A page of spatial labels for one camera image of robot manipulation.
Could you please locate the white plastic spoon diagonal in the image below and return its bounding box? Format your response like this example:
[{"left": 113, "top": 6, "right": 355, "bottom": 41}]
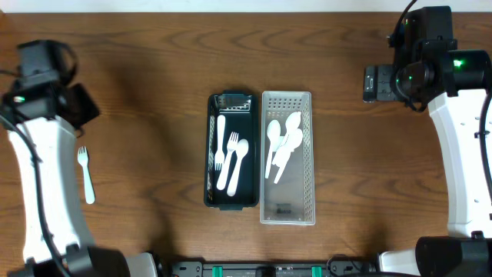
[{"left": 272, "top": 112, "right": 301, "bottom": 165}]

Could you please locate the white plastic spoon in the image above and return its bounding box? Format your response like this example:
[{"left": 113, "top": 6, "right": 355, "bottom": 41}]
[
  {"left": 265, "top": 120, "right": 281, "bottom": 179},
  {"left": 274, "top": 128, "right": 303, "bottom": 184},
  {"left": 227, "top": 138, "right": 249, "bottom": 197}
]

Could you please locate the white plastic utensil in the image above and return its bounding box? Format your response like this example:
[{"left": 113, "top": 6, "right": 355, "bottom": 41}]
[{"left": 214, "top": 115, "right": 226, "bottom": 171}]

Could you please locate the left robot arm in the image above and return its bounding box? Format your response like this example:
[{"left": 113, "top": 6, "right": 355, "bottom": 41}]
[{"left": 1, "top": 40, "right": 163, "bottom": 276}]

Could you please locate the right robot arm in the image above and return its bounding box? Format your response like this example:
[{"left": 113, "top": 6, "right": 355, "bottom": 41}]
[{"left": 363, "top": 5, "right": 491, "bottom": 276}]

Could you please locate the black plastic basket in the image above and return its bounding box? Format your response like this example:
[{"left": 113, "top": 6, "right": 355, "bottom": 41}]
[{"left": 204, "top": 90, "right": 260, "bottom": 210}]

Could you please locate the clear plastic basket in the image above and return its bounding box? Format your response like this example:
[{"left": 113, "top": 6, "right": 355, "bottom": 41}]
[{"left": 260, "top": 91, "right": 315, "bottom": 225}]

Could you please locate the left black cable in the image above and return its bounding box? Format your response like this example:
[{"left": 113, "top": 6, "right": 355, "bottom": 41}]
[{"left": 0, "top": 40, "right": 80, "bottom": 277}]

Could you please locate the black cable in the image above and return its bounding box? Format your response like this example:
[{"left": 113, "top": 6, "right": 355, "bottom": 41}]
[
  {"left": 0, "top": 40, "right": 80, "bottom": 277},
  {"left": 387, "top": 0, "right": 492, "bottom": 189}
]

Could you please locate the right black cable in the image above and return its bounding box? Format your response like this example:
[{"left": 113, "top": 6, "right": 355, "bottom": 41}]
[{"left": 387, "top": 0, "right": 492, "bottom": 189}]

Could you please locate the black mounting rail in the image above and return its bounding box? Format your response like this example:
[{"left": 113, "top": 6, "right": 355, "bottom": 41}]
[{"left": 162, "top": 255, "right": 378, "bottom": 277}]

